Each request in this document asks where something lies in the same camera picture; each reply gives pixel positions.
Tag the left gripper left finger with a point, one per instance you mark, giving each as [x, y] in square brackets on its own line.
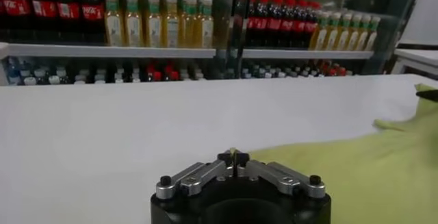
[191, 181]

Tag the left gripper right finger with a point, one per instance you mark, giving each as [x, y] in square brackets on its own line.
[284, 179]

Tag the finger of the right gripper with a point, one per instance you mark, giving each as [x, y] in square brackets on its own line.
[429, 96]

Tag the light green t-shirt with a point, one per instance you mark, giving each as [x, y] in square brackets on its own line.
[359, 177]

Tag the white framed table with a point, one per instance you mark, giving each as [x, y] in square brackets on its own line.
[417, 57]

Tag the yellow drink bottle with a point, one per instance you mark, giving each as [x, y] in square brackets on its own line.
[171, 28]
[205, 28]
[187, 28]
[133, 26]
[342, 37]
[371, 40]
[351, 38]
[153, 28]
[320, 35]
[114, 26]
[361, 39]
[332, 37]

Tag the drink shelf cabinet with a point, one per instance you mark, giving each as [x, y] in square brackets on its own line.
[226, 23]
[308, 54]

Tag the cola bottle red cap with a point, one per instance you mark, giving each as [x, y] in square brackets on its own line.
[274, 24]
[15, 8]
[263, 23]
[252, 23]
[68, 10]
[92, 11]
[43, 9]
[309, 26]
[287, 25]
[298, 26]

